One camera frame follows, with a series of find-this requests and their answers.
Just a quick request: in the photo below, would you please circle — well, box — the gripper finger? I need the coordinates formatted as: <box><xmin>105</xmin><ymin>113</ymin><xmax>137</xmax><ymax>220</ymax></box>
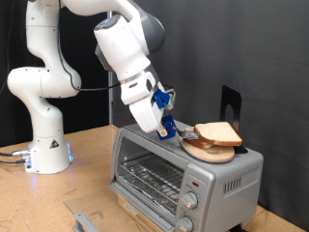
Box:
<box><xmin>156</xmin><ymin>126</ymin><xmax>169</xmax><ymax>139</ymax></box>

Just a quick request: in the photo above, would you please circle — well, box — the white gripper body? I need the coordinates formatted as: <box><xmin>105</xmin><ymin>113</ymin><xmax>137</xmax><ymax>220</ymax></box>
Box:
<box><xmin>128</xmin><ymin>81</ymin><xmax>175</xmax><ymax>133</ymax></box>

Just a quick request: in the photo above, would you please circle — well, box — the metal spatula with blue block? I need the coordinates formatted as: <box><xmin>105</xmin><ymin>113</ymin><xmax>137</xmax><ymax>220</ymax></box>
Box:
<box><xmin>156</xmin><ymin>114</ymin><xmax>201</xmax><ymax>141</ymax></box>

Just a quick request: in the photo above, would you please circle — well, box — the silver oven knob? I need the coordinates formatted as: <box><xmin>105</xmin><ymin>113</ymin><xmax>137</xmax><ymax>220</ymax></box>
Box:
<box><xmin>181</xmin><ymin>191</ymin><xmax>199</xmax><ymax>210</ymax></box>
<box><xmin>175</xmin><ymin>216</ymin><xmax>194</xmax><ymax>232</ymax></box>

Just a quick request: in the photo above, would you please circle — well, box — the wooden box under oven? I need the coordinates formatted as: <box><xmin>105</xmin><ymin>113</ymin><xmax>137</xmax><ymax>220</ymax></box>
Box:
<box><xmin>117</xmin><ymin>194</ymin><xmax>165</xmax><ymax>232</ymax></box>

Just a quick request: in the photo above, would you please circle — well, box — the silver toaster oven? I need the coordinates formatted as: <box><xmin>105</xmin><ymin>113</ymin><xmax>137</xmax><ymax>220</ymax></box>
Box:
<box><xmin>109</xmin><ymin>116</ymin><xmax>265</xmax><ymax>232</ymax></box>

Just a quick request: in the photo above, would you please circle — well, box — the vertical metal pole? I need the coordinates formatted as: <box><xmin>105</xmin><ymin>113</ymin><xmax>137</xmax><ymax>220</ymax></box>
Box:
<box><xmin>108</xmin><ymin>71</ymin><xmax>114</xmax><ymax>126</ymax></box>

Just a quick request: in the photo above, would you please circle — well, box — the wooden cutting board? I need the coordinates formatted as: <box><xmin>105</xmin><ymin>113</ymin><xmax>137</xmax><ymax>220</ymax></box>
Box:
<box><xmin>179</xmin><ymin>138</ymin><xmax>236</xmax><ymax>164</ymax></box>

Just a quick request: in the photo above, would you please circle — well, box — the aluminium foil sheet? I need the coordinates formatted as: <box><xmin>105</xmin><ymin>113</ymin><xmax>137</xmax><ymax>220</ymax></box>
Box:
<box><xmin>117</xmin><ymin>165</ymin><xmax>177</xmax><ymax>216</ymax></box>

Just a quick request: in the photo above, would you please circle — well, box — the black metal bookend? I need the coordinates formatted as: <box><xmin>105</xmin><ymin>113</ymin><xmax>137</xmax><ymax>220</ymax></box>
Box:
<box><xmin>219</xmin><ymin>84</ymin><xmax>249</xmax><ymax>155</ymax></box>

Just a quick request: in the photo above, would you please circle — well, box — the grey backdrop cloth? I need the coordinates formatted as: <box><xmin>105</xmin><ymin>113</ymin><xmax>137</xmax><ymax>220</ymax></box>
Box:
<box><xmin>112</xmin><ymin>0</ymin><xmax>309</xmax><ymax>231</ymax></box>

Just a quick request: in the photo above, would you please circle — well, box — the black curtain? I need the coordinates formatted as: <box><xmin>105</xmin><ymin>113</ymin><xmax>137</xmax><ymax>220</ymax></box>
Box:
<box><xmin>0</xmin><ymin>0</ymin><xmax>110</xmax><ymax>149</ymax></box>

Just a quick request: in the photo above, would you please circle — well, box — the wrist camera on blue mount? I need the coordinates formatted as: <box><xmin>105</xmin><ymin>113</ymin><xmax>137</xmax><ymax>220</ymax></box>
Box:
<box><xmin>153</xmin><ymin>87</ymin><xmax>178</xmax><ymax>110</ymax></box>

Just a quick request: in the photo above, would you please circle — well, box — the wire oven rack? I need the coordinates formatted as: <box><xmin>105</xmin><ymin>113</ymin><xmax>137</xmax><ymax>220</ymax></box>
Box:
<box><xmin>118</xmin><ymin>153</ymin><xmax>185</xmax><ymax>207</ymax></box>

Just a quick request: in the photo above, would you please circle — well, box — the cable with silver connector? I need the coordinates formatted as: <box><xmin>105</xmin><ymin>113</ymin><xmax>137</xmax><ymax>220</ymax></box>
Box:
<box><xmin>0</xmin><ymin>148</ymin><xmax>32</xmax><ymax>159</ymax></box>

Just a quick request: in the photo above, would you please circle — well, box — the black base cable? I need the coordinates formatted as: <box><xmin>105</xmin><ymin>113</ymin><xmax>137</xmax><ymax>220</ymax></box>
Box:
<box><xmin>0</xmin><ymin>159</ymin><xmax>27</xmax><ymax>165</ymax></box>

